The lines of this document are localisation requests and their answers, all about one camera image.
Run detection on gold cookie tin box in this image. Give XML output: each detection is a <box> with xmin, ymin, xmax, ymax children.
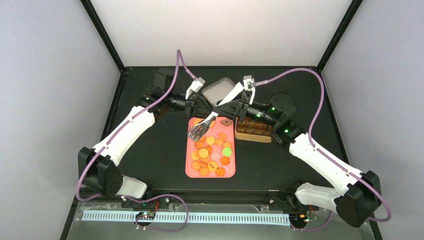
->
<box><xmin>234</xmin><ymin>117</ymin><xmax>274</xmax><ymax>143</ymax></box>

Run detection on metal tongs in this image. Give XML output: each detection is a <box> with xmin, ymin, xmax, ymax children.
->
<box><xmin>187</xmin><ymin>82</ymin><xmax>244</xmax><ymax>142</ymax></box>

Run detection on orange round cookie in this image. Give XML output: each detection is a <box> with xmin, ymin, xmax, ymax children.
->
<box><xmin>218</xmin><ymin>132</ymin><xmax>227</xmax><ymax>141</ymax></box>
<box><xmin>205</xmin><ymin>136</ymin><xmax>216</xmax><ymax>145</ymax></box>

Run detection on green round cookie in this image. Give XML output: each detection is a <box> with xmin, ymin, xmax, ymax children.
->
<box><xmin>222</xmin><ymin>147</ymin><xmax>233</xmax><ymax>157</ymax></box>

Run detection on pink plastic tray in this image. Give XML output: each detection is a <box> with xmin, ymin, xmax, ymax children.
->
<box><xmin>185</xmin><ymin>117</ymin><xmax>236</xmax><ymax>178</ymax></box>

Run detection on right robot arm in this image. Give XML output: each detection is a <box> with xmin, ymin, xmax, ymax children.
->
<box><xmin>213</xmin><ymin>92</ymin><xmax>382</xmax><ymax>228</ymax></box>

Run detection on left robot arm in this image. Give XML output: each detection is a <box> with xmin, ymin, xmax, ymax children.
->
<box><xmin>75</xmin><ymin>71</ymin><xmax>206</xmax><ymax>202</ymax></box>

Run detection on brown flower cookie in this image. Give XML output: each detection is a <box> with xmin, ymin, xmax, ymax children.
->
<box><xmin>220</xmin><ymin>119</ymin><xmax>233</xmax><ymax>127</ymax></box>

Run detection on clear plastic lid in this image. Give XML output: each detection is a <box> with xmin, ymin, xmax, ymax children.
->
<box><xmin>201</xmin><ymin>77</ymin><xmax>236</xmax><ymax>107</ymax></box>

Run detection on pale pink cookie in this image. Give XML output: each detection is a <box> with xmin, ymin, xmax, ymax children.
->
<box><xmin>210</xmin><ymin>152</ymin><xmax>222</xmax><ymax>163</ymax></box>

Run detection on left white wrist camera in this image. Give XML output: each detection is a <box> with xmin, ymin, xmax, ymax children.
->
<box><xmin>185</xmin><ymin>77</ymin><xmax>205</xmax><ymax>100</ymax></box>

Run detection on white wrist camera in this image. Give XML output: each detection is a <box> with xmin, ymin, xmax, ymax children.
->
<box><xmin>185</xmin><ymin>77</ymin><xmax>205</xmax><ymax>100</ymax></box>
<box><xmin>243</xmin><ymin>75</ymin><xmax>256</xmax><ymax>105</ymax></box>

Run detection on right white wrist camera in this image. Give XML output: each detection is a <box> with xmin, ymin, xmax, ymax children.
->
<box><xmin>243</xmin><ymin>75</ymin><xmax>256</xmax><ymax>105</ymax></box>

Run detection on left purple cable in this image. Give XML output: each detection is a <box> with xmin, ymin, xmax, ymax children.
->
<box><xmin>75</xmin><ymin>49</ymin><xmax>200</xmax><ymax>232</ymax></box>

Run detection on purple cable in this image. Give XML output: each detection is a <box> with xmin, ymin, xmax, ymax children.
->
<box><xmin>253</xmin><ymin>67</ymin><xmax>393</xmax><ymax>232</ymax></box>
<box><xmin>75</xmin><ymin>49</ymin><xmax>200</xmax><ymax>232</ymax></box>

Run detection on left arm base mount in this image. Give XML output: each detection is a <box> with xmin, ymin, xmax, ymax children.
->
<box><xmin>119</xmin><ymin>194</ymin><xmax>172</xmax><ymax>211</ymax></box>

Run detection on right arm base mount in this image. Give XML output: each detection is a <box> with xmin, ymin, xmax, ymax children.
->
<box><xmin>266</xmin><ymin>191</ymin><xmax>320</xmax><ymax>213</ymax></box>

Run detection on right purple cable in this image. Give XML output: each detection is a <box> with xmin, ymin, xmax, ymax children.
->
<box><xmin>253</xmin><ymin>67</ymin><xmax>393</xmax><ymax>232</ymax></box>

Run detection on white slotted cable duct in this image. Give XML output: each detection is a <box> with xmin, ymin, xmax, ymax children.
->
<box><xmin>79</xmin><ymin>210</ymin><xmax>290</xmax><ymax>227</ymax></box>

